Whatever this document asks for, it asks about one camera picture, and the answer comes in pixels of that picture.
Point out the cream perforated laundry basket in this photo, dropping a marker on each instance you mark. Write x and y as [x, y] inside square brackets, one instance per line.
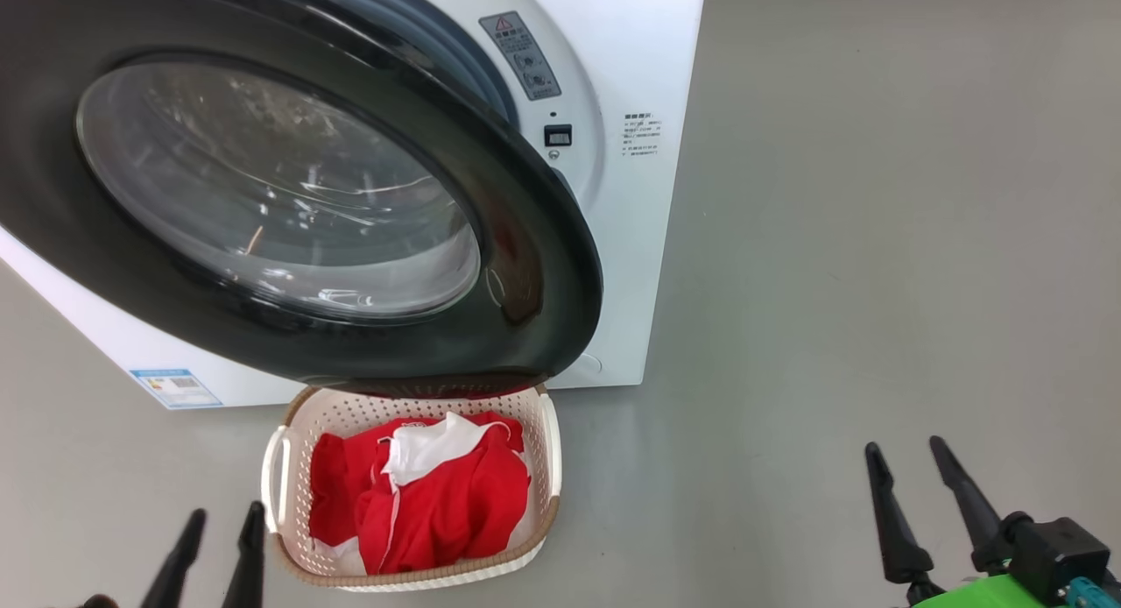
[298, 503]

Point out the white front-load washing machine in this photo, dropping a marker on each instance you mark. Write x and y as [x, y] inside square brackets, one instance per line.
[648, 240]

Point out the red and white jersey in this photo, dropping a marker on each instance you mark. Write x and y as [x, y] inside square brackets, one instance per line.
[455, 503]

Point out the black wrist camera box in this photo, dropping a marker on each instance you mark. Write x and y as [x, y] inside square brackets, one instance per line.
[1060, 551]

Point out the printed text label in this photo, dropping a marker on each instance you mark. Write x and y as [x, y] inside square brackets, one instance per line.
[642, 134]

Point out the grey warning sticker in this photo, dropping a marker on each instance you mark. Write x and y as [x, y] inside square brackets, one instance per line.
[520, 56]

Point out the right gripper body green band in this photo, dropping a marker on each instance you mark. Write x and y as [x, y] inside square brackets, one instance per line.
[990, 595]

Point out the red Bulls 23 shorts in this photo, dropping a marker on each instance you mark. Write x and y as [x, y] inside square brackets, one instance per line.
[337, 485]

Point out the black door latch socket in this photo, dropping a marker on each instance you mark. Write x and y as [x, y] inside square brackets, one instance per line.
[558, 135]

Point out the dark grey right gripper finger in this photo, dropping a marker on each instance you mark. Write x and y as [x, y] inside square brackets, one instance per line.
[976, 520]
[898, 538]

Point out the blue energy label sticker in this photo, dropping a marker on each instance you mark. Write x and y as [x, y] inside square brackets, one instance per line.
[175, 388]

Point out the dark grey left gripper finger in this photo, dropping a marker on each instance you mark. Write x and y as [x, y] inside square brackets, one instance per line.
[179, 555]
[250, 564]

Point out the round dark-rimmed glass washer door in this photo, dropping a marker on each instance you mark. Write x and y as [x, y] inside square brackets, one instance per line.
[263, 196]

